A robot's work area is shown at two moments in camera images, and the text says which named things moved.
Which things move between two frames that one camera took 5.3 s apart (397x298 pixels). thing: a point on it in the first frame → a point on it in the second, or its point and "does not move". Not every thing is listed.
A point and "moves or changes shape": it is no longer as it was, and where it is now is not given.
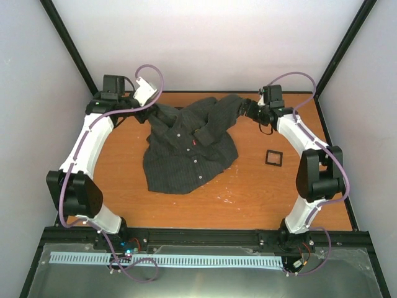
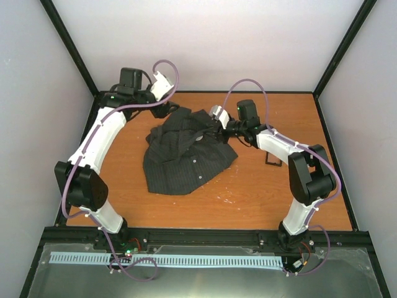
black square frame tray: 274,164 does not move
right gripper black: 250,112 → 224,138
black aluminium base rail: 208,236 does not move
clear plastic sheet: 342,273 does not move
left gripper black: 141,117 → 162,110
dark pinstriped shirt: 188,146 moves or changes shape
